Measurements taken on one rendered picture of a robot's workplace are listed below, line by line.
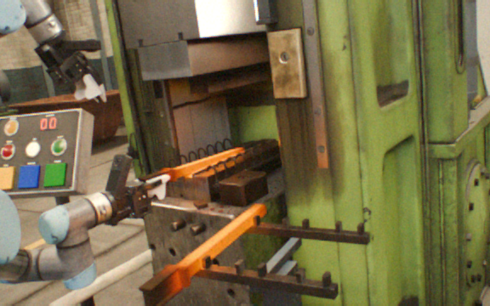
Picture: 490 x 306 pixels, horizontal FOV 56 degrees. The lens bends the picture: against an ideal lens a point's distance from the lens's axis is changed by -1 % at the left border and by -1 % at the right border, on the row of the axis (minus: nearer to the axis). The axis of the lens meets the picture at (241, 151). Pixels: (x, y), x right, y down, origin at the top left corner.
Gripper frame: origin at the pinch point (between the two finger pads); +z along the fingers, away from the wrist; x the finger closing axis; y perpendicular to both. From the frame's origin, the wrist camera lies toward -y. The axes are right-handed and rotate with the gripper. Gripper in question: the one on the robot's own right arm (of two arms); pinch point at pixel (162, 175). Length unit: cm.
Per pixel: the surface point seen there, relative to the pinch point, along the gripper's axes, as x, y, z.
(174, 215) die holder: -1.5, 12.9, 3.0
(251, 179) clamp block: 19.5, 3.9, 13.4
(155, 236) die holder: -12.1, 21.1, 3.2
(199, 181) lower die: 4.5, 4.1, 8.9
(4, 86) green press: -503, -30, 197
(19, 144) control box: -61, -10, -8
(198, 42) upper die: 8.2, -33.8, 12.6
